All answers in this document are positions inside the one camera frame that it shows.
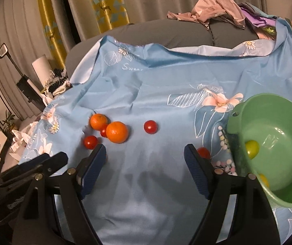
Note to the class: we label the small yellow fruit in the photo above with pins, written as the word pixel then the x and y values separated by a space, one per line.
pixel 264 181

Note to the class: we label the yellow patterned curtain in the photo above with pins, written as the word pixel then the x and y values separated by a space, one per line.
pixel 51 17
pixel 107 2

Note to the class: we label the white cylinder lamp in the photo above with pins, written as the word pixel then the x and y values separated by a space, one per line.
pixel 41 69

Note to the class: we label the black stick vacuum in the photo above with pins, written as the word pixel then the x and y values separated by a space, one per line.
pixel 24 86

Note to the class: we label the potted green plant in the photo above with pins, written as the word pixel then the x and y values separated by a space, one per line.
pixel 8 122

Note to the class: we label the green-yellow round fruit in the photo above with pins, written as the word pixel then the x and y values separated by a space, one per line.
pixel 252 149

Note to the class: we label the pile of household clutter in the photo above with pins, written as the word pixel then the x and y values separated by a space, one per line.
pixel 56 84

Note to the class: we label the beige pink garment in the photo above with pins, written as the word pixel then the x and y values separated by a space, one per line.
pixel 217 6

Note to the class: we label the purple cloth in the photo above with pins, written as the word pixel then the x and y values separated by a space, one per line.
pixel 255 17

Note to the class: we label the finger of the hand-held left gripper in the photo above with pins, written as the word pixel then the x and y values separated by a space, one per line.
pixel 33 161
pixel 59 159

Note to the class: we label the red tomato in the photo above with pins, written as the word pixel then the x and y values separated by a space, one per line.
pixel 151 126
pixel 90 142
pixel 103 132
pixel 204 153

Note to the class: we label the light blue floral sheet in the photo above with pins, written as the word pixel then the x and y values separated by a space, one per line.
pixel 161 94

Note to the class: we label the white crumpled paper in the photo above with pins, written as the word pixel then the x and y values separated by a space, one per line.
pixel 19 140

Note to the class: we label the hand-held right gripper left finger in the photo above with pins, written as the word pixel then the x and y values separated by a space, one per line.
pixel 95 168

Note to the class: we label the grey sofa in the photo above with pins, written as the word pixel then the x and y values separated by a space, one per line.
pixel 186 34

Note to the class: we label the orange mandarin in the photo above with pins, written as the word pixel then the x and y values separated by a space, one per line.
pixel 98 121
pixel 117 132

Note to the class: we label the green plastic bowl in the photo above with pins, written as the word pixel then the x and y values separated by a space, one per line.
pixel 283 137

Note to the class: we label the green cloth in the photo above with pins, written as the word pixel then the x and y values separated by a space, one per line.
pixel 271 29

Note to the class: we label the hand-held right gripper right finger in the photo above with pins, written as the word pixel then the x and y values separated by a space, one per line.
pixel 195 171

